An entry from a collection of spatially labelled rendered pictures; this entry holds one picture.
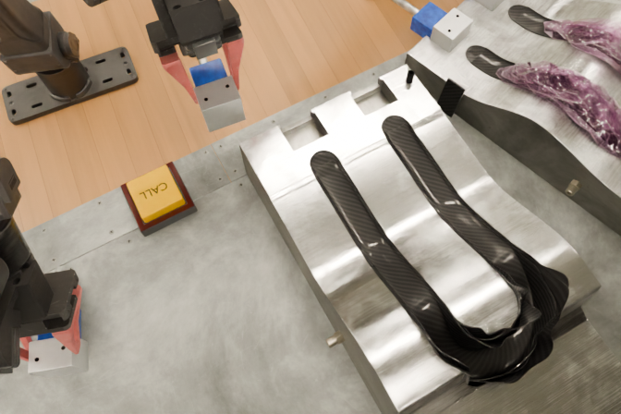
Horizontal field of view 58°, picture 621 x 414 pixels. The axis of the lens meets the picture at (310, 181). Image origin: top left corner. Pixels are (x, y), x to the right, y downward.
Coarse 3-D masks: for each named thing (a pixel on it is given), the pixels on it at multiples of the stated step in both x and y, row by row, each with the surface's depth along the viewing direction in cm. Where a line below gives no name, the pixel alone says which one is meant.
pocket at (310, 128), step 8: (304, 120) 76; (312, 120) 76; (320, 120) 74; (280, 128) 74; (288, 128) 75; (296, 128) 76; (304, 128) 77; (312, 128) 77; (320, 128) 76; (288, 136) 76; (296, 136) 76; (304, 136) 76; (312, 136) 76; (320, 136) 76; (296, 144) 76; (304, 144) 76
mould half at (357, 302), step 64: (448, 128) 74; (320, 192) 70; (384, 192) 70; (320, 256) 67; (448, 256) 64; (576, 256) 61; (384, 320) 60; (512, 320) 58; (576, 320) 65; (384, 384) 56; (448, 384) 58; (512, 384) 63; (576, 384) 63
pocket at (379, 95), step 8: (368, 88) 78; (376, 88) 78; (384, 88) 78; (352, 96) 77; (360, 96) 78; (368, 96) 79; (376, 96) 79; (384, 96) 79; (392, 96) 77; (360, 104) 78; (368, 104) 78; (376, 104) 78; (384, 104) 78; (368, 112) 78
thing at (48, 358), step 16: (80, 320) 70; (48, 336) 67; (80, 336) 70; (32, 352) 65; (48, 352) 65; (64, 352) 65; (80, 352) 68; (32, 368) 64; (48, 368) 64; (64, 368) 65; (80, 368) 67
